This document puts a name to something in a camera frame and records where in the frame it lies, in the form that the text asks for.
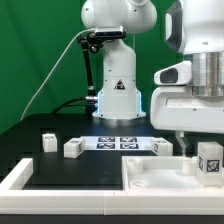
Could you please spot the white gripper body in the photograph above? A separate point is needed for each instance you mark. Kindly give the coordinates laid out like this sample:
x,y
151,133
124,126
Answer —
x,y
175,108

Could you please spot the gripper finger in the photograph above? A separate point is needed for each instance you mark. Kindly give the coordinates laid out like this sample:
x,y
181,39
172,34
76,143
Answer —
x,y
183,141

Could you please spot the white square tabletop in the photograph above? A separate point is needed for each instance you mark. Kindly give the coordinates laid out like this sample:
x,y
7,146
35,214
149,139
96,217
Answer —
x,y
167,172

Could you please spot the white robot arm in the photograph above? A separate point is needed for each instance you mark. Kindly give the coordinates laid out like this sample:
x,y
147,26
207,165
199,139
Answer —
x,y
194,31

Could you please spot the fiducial marker sheet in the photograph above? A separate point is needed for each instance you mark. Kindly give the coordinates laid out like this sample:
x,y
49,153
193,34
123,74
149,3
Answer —
x,y
118,143

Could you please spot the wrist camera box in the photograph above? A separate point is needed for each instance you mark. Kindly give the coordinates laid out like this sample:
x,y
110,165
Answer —
x,y
178,74

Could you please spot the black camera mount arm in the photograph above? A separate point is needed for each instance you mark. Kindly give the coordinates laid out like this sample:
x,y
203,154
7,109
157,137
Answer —
x,y
90,108

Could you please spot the front camera on mount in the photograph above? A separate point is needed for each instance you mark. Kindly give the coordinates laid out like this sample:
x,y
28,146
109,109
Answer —
x,y
116,32

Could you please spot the white U-shaped fence frame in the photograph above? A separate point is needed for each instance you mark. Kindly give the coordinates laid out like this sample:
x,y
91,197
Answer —
x,y
15,199

